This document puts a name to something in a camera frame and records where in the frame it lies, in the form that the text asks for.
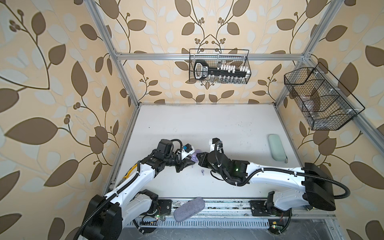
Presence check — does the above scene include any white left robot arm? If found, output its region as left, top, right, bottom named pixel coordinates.
left=73, top=139, right=195, bottom=240

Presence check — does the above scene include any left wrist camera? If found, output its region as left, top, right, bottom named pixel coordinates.
left=180, top=144, right=195, bottom=160

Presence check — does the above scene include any purple round charging case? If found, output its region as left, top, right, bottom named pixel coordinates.
left=191, top=152, right=199, bottom=163

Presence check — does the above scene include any black wire basket back wall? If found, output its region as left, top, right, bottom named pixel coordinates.
left=189, top=48, right=252, bottom=85

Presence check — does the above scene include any black wire basket right wall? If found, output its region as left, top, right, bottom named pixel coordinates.
left=284, top=62, right=366, bottom=131

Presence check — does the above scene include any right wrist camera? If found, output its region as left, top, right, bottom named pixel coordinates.
left=209, top=138, right=224, bottom=154

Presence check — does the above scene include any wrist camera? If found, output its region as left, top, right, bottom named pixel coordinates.
left=209, top=138, right=224, bottom=154
left=180, top=144, right=195, bottom=160

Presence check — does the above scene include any black wire basket wall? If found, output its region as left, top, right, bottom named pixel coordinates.
left=284, top=62, right=366, bottom=131
left=189, top=48, right=252, bottom=85

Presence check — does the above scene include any black socket holder rail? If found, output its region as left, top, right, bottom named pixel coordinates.
left=192, top=60, right=251, bottom=81

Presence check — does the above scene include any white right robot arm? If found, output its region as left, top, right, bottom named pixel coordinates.
left=197, top=151, right=351, bottom=211

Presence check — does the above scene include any grey felt glasses case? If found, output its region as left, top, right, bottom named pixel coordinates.
left=174, top=197, right=205, bottom=223

